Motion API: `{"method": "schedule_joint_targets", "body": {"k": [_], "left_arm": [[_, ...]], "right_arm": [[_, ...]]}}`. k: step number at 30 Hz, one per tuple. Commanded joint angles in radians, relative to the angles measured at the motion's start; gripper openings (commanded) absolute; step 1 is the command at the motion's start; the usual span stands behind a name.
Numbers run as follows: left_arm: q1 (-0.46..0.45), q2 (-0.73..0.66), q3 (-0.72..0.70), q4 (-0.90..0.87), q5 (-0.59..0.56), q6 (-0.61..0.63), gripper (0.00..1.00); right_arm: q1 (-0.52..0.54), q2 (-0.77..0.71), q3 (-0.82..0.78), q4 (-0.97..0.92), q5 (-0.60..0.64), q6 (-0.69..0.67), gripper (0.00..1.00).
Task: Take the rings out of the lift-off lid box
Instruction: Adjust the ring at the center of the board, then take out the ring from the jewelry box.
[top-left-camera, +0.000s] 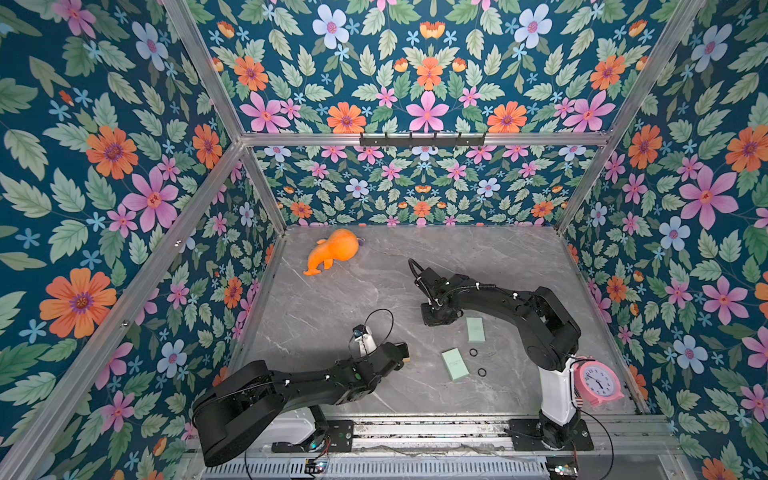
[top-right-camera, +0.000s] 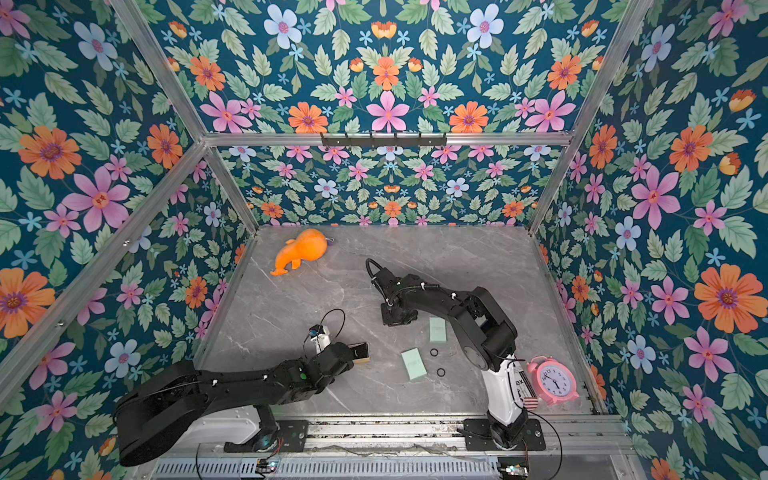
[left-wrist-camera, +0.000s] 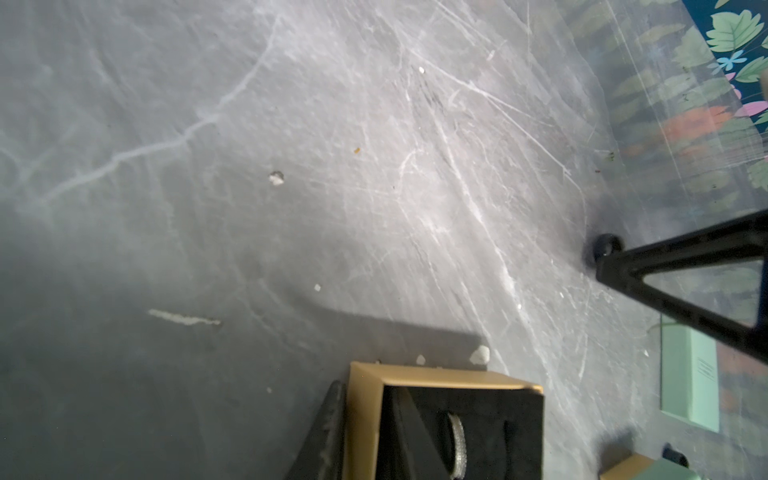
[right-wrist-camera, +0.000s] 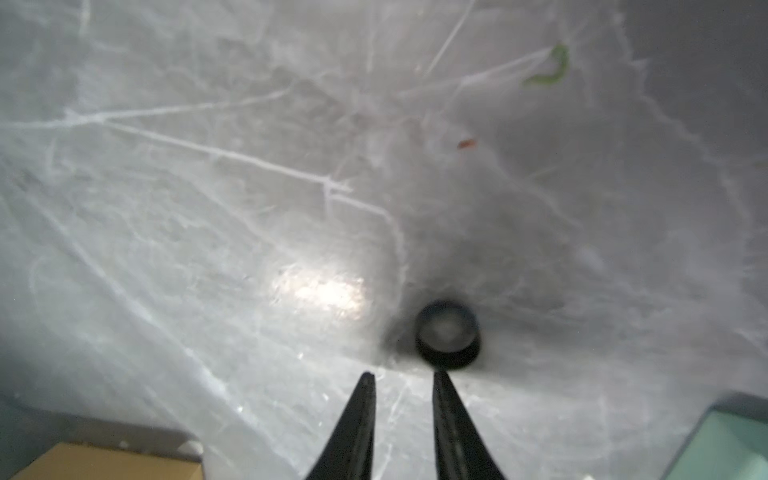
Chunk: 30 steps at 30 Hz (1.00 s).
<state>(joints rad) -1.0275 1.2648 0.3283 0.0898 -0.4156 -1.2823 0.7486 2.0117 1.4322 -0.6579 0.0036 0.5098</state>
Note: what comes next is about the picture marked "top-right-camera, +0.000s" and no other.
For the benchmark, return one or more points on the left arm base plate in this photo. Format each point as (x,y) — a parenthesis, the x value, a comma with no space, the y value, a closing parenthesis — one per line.
(274,436)

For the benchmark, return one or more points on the black hook rail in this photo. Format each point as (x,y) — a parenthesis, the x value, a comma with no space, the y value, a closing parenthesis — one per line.
(370,140)

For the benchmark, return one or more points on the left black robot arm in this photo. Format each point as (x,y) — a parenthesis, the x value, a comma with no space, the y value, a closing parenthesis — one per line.
(154,416)

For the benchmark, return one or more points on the orange plush toy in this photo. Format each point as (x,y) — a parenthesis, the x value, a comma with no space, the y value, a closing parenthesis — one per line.
(309,245)

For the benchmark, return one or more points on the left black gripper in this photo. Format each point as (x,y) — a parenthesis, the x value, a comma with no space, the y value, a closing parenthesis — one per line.
(349,365)

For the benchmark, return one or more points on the mint box lid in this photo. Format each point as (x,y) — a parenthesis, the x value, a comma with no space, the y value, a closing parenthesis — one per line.
(413,364)

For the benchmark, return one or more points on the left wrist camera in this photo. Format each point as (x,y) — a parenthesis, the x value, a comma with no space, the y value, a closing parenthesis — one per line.
(319,337)

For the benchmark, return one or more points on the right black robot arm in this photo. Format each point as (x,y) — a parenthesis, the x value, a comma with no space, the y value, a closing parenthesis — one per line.
(485,333)

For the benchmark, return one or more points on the mint green box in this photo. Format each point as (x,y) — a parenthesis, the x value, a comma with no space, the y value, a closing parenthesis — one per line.
(437,331)

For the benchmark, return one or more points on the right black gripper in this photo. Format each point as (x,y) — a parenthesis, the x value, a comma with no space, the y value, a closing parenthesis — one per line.
(395,306)

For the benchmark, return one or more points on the pink alarm clock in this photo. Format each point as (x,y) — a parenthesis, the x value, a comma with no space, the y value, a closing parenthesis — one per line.
(553,382)

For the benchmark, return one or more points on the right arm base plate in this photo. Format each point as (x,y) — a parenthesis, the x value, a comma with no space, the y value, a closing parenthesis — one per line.
(478,437)

